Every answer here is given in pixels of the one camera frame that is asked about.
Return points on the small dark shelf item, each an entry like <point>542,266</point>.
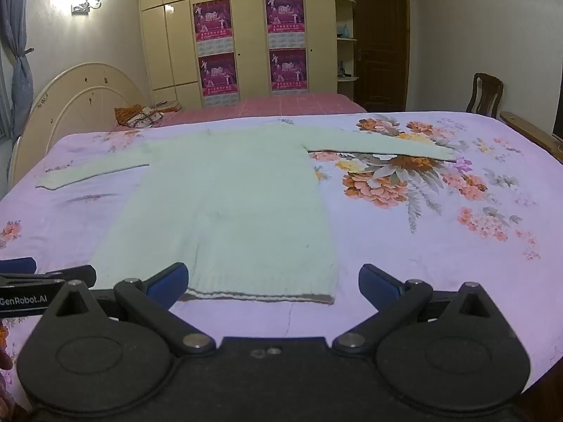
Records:
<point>342,69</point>

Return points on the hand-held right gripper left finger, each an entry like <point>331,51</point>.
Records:
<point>169,282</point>

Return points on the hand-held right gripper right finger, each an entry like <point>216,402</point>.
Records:
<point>379,283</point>

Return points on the dark wooden chair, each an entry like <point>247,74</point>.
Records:
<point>484,92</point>

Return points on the light green knitted sweater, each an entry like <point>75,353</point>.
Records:
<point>228,211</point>

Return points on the person's left hand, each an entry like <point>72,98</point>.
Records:
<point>5,387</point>

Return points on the cream wardrobe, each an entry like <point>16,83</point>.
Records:
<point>250,30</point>

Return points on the blue figurine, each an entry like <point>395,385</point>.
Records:
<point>345,30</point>

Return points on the small folded cloth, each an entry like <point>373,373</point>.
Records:
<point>167,106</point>

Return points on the wooden bed footboard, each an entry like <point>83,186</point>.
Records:
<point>528,129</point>

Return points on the cream bed headboard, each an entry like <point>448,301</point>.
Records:
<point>88,92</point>

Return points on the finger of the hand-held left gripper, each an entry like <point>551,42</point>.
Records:
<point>17,265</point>
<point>74,274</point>

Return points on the dark glossy panel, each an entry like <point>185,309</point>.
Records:
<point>558,114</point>

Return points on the purple floral bed sheet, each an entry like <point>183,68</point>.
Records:
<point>418,250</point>

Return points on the blue grey curtain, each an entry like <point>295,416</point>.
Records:
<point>20,74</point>

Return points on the pink checked bed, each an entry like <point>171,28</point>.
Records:
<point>286,103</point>

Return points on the cream corner shelf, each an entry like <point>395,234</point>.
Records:
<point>347,40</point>

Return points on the magenta wall poster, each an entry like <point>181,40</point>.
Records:
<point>285,15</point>
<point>288,70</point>
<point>218,74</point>
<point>212,20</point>

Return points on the orange patterned pillow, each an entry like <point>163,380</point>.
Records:
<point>136,116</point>

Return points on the brown wooden door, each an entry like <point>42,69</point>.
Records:
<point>380,52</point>

